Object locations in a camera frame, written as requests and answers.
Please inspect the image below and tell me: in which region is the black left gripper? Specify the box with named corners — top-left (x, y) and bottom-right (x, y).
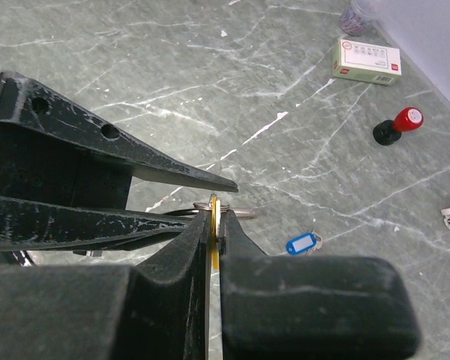
top-left (0, 71), bottom-right (239, 251)

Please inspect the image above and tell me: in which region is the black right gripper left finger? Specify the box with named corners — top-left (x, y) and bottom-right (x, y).
top-left (0, 211), bottom-right (211, 359)

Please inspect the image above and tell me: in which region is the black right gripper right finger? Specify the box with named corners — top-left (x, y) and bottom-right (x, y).
top-left (219, 211), bottom-right (422, 359)

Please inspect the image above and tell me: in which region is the blue tagged key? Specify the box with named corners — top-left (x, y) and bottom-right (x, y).
top-left (286, 231), bottom-right (323, 256)

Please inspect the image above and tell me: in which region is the silver keyring with keys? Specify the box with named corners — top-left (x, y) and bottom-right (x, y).
top-left (160, 193), bottom-right (260, 221)

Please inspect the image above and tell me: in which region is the red black stamp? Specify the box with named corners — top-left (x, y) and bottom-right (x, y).
top-left (372, 107), bottom-right (425, 146)

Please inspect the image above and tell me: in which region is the white cardboard box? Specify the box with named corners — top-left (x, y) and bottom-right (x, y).
top-left (331, 39), bottom-right (402, 86)

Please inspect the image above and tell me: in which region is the clear plastic cup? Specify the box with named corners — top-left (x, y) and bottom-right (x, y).
top-left (340, 0), bottom-right (381, 36)

